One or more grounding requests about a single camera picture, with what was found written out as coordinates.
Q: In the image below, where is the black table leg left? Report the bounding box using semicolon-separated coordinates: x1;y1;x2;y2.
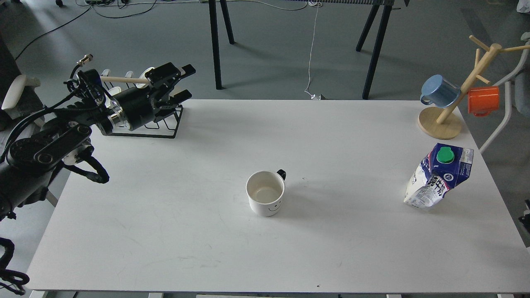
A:
208;0;235;90

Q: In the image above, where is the cream mug rear on rack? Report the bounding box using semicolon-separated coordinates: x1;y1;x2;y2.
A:
135;67;154;89

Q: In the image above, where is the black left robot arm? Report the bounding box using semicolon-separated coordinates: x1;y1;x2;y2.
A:
1;54;196;219

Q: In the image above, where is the white chair frame right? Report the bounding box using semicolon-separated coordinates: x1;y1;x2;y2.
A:
479;49;530;154

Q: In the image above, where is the blue metal mug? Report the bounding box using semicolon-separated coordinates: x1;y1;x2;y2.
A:
420;74;461;109

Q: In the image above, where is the blue white milk carton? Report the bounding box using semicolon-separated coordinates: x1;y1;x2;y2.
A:
403;143;475;211

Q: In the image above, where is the white hanging cable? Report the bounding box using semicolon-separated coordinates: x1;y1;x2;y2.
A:
304;0;324;100

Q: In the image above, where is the orange mug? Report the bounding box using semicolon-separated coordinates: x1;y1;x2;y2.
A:
467;86;500;117

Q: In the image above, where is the wooden mug tree stand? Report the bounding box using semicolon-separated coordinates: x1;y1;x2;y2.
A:
418;35;529;140

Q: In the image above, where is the black table leg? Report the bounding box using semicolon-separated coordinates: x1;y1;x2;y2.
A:
355;0;396;100
208;0;235;90

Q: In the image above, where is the black table leg right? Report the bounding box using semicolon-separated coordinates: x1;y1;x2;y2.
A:
355;0;396;100

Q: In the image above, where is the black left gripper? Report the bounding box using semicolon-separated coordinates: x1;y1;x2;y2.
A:
108;62;196;131

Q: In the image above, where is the grey chair frame left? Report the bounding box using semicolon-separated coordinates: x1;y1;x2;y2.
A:
1;74;44;120

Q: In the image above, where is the white smiley face mug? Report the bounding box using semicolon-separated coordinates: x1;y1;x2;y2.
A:
246;169;287;217

